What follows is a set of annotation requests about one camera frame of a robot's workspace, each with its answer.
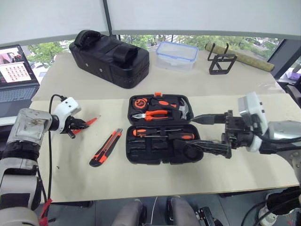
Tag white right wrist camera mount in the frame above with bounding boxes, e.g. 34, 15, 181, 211
238, 91, 269, 153

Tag black window frame pillar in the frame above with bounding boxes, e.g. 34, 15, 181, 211
273, 39, 301, 80

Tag orange black utility knife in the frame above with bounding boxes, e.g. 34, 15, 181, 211
89, 128, 124, 168

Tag black device under table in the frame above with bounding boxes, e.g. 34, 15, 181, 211
196, 206, 224, 226

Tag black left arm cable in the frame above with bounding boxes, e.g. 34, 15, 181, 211
48, 94, 68, 201

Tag grey rounded shape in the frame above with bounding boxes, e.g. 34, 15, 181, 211
167, 196, 201, 226
112, 200, 147, 226

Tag small red screwdriver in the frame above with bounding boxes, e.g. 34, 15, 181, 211
71, 115, 101, 135

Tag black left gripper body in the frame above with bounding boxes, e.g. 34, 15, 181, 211
61, 116, 79, 139

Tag orange handled pliers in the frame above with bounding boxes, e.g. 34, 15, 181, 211
132, 110, 170, 122

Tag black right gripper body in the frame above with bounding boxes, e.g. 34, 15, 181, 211
221, 110, 253, 150

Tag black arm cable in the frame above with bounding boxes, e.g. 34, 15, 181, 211
255, 134, 301, 145
48, 94, 68, 201

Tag orange black tape measure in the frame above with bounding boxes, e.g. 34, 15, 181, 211
134, 98, 149, 110

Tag black plastic tool case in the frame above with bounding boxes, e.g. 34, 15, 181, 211
126, 92, 204, 165

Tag black rounded object white base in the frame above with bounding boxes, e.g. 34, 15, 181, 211
258, 186, 301, 226

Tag open laptop computer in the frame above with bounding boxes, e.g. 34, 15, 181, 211
0, 44, 41, 119

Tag steel claw hammer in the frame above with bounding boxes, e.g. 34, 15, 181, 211
150, 97, 191, 121

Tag black metal wire stand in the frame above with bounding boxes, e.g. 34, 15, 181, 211
207, 42, 238, 75

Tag olive rolled mat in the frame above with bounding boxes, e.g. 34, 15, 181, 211
204, 42, 275, 72

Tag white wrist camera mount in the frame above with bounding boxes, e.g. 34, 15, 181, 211
238, 91, 269, 153
52, 97, 82, 134

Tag black orange handled screwdriver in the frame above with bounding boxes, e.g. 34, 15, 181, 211
143, 132, 196, 141

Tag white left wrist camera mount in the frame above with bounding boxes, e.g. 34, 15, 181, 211
52, 97, 82, 134

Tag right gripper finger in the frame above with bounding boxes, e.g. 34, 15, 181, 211
174, 138, 232, 159
190, 113, 227, 126

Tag clear container blue lid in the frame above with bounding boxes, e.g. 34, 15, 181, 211
155, 41, 199, 74

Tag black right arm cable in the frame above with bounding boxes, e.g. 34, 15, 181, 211
255, 134, 301, 145

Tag black padded bag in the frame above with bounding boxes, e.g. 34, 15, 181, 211
68, 29, 151, 89

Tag black window frame post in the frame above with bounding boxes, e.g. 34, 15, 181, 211
102, 0, 114, 36

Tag red strap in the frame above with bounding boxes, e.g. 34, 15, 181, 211
38, 198, 54, 226

